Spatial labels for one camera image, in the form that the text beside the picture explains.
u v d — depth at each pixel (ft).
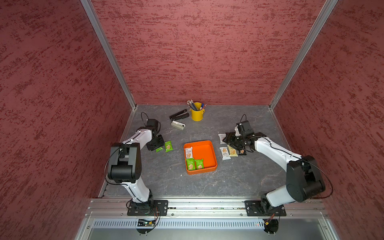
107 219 2.33
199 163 2.88
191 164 2.84
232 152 3.08
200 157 2.96
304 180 1.45
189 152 3.03
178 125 3.49
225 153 3.04
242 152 3.05
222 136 3.28
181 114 3.68
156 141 2.69
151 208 2.19
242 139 2.26
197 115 3.53
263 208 2.19
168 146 3.13
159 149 3.03
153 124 2.58
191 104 3.31
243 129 2.33
